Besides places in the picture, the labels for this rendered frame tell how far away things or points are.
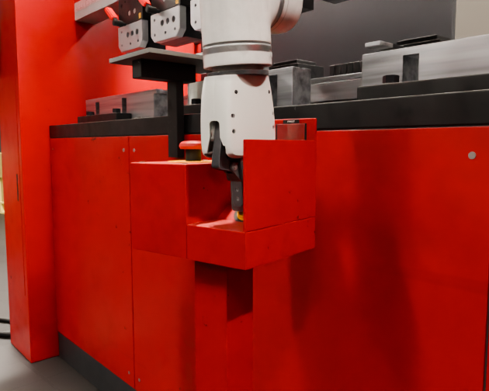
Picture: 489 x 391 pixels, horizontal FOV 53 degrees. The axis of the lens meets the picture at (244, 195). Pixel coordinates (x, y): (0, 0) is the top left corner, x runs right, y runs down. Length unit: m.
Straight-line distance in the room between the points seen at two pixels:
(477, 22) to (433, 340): 2.54
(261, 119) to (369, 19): 1.06
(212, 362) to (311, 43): 1.28
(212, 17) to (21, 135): 1.39
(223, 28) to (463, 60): 0.42
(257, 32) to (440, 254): 0.40
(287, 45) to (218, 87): 1.27
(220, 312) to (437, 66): 0.52
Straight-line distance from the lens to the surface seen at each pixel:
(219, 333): 0.69
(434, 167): 0.74
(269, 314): 1.00
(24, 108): 1.92
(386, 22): 1.60
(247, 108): 0.60
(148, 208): 0.67
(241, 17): 0.59
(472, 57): 0.86
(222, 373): 0.71
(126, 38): 1.65
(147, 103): 1.55
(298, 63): 1.37
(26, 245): 1.95
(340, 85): 1.33
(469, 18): 3.19
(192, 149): 0.69
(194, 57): 1.11
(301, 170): 0.65
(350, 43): 1.66
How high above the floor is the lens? 0.80
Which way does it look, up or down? 6 degrees down
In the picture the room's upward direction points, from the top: straight up
